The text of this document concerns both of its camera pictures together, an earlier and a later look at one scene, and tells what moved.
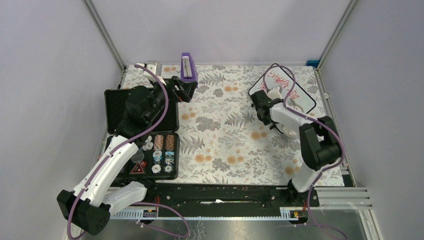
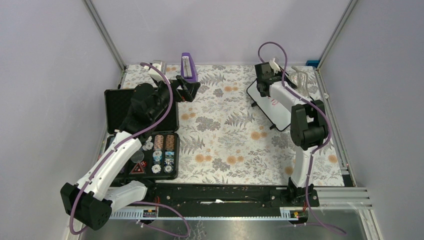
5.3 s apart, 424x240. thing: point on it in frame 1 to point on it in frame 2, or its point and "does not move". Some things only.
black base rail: x=226 y=200 does not move
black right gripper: x=273 y=123 to x=278 y=74
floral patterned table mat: x=221 y=136 does not move
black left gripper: x=185 y=95 does not move
